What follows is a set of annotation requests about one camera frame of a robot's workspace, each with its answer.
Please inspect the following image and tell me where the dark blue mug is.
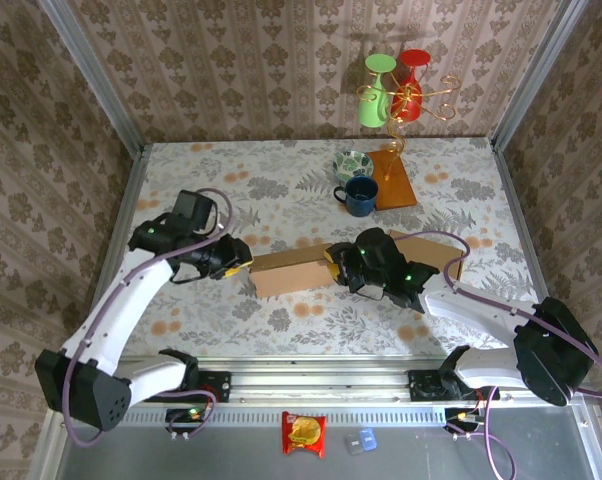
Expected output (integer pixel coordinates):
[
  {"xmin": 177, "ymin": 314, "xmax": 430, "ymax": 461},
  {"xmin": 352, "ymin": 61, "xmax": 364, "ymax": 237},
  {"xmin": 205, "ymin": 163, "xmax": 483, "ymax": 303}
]
[{"xmin": 333, "ymin": 174, "xmax": 381, "ymax": 218}]

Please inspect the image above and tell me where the aluminium extrusion rail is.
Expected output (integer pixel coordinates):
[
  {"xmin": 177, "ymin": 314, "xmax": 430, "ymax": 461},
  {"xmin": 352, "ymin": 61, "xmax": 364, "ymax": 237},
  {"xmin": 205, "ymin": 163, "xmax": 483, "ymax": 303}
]
[{"xmin": 50, "ymin": 355, "xmax": 602, "ymax": 407}]

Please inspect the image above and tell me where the green plastic wine glass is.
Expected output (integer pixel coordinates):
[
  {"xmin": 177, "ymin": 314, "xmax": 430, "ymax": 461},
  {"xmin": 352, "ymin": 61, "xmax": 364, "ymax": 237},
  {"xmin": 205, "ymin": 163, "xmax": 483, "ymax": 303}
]
[{"xmin": 355, "ymin": 53, "xmax": 399, "ymax": 128}]

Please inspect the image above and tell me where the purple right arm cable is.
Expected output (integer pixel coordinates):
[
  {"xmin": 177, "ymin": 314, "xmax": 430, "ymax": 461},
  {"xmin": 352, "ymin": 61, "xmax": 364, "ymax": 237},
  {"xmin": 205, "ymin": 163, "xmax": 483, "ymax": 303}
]
[{"xmin": 390, "ymin": 229, "xmax": 602, "ymax": 479}]

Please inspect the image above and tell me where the leaf pattern bowl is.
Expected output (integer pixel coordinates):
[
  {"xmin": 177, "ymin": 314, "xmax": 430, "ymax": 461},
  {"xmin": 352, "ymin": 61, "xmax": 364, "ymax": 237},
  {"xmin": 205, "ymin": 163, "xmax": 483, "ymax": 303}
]
[{"xmin": 331, "ymin": 149, "xmax": 376, "ymax": 185}]

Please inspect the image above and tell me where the red snack packet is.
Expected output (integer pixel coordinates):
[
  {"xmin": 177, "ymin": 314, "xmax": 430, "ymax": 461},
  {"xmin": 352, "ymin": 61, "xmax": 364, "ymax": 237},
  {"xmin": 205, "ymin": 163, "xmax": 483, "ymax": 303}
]
[{"xmin": 280, "ymin": 410, "xmax": 327, "ymax": 457}]

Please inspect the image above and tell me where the aluminium frame post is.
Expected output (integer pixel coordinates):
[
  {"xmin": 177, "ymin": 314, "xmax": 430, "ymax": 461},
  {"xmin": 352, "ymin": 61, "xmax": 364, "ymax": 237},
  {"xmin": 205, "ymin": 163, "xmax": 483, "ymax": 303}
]
[
  {"xmin": 36, "ymin": 0, "xmax": 147, "ymax": 157},
  {"xmin": 489, "ymin": 0, "xmax": 591, "ymax": 149}
]

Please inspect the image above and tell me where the floral tablecloth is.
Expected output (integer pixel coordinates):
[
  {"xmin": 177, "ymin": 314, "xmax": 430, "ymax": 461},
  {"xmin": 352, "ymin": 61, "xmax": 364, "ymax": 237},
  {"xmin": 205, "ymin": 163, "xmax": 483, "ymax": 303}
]
[{"xmin": 96, "ymin": 137, "xmax": 556, "ymax": 359}]

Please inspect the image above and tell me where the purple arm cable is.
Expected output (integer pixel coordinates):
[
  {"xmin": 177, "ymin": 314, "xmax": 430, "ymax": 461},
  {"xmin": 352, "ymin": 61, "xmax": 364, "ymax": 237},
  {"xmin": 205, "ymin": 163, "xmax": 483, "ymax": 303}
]
[
  {"xmin": 60, "ymin": 187, "xmax": 232, "ymax": 448},
  {"xmin": 390, "ymin": 229, "xmax": 602, "ymax": 479}
]

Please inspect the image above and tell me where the grey slotted cable duct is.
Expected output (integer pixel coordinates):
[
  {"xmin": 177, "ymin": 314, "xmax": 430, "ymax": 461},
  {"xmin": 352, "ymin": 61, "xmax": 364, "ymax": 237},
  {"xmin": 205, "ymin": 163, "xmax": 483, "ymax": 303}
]
[{"xmin": 65, "ymin": 405, "xmax": 450, "ymax": 429}]

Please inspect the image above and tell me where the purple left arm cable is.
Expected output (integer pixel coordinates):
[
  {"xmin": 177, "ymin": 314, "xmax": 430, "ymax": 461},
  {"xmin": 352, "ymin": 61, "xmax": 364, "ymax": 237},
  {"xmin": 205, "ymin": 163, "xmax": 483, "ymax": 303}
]
[{"xmin": 60, "ymin": 187, "xmax": 232, "ymax": 448}]

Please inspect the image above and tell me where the gold wire glass rack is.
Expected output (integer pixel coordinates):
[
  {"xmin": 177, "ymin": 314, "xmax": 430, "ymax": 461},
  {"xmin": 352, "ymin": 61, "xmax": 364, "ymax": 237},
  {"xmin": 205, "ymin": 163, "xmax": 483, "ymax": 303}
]
[{"xmin": 356, "ymin": 73, "xmax": 461, "ymax": 181}]

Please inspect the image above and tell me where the brown cardboard box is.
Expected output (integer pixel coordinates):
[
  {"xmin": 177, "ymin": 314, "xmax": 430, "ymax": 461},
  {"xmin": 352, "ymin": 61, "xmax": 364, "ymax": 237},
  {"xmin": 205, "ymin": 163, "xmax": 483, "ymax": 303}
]
[
  {"xmin": 388, "ymin": 228, "xmax": 468, "ymax": 287},
  {"xmin": 248, "ymin": 242, "xmax": 343, "ymax": 300}
]

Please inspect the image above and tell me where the brown wooden board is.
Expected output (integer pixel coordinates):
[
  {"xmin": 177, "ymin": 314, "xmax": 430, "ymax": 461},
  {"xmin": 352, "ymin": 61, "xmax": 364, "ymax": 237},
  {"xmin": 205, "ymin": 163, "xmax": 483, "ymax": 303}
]
[{"xmin": 368, "ymin": 148, "xmax": 418, "ymax": 212}]

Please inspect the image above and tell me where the small black circuit board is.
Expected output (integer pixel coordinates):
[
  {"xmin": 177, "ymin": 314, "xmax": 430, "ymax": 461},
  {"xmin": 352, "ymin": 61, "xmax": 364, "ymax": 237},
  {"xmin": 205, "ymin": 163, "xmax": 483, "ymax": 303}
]
[
  {"xmin": 164, "ymin": 406, "xmax": 218, "ymax": 442},
  {"xmin": 443, "ymin": 407, "xmax": 485, "ymax": 442}
]

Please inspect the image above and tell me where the red plastic wine glass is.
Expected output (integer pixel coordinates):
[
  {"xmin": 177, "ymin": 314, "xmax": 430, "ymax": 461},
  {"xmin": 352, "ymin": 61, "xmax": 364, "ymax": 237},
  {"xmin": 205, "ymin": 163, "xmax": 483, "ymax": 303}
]
[{"xmin": 389, "ymin": 48, "xmax": 431, "ymax": 123}]

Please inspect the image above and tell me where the small blue packet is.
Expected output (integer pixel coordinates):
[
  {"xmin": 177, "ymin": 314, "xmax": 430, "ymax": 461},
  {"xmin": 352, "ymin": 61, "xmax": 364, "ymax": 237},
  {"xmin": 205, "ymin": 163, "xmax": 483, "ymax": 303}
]
[{"xmin": 356, "ymin": 427, "xmax": 380, "ymax": 452}]

